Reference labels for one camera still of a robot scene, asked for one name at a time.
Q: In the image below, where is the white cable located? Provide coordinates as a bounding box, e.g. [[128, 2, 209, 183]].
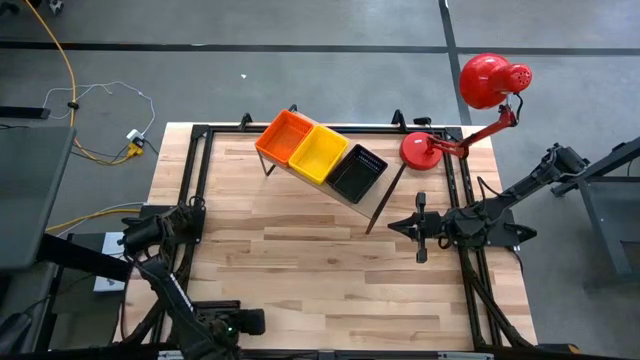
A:
[[42, 80, 157, 137]]

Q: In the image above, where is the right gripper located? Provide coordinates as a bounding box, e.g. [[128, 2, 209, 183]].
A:
[[388, 192, 454, 264]]

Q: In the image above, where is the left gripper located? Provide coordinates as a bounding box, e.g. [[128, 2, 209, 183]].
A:
[[199, 305, 267, 351]]

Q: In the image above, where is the grey flat panel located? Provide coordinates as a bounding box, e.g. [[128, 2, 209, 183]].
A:
[[0, 124, 77, 271]]

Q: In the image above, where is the black plastic basket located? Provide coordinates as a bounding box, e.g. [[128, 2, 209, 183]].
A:
[[325, 143, 389, 205]]

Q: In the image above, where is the yellow plastic basket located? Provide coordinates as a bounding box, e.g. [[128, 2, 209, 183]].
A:
[[288, 124, 351, 185]]

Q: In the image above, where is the yellow cable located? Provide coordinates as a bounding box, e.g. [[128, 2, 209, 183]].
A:
[[22, 0, 145, 166], [45, 208, 142, 234]]

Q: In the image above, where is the white paper sheet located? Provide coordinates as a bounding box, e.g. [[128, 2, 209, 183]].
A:
[[93, 231, 126, 293]]

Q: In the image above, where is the orange plastic basket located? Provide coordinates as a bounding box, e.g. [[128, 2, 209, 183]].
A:
[[254, 108, 316, 168]]

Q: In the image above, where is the grey metal table frame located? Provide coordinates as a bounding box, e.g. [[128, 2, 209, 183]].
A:
[[549, 135, 640, 290]]

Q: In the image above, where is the black aluminium rig frame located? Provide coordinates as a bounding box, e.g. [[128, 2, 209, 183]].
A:
[[149, 122, 539, 360]]

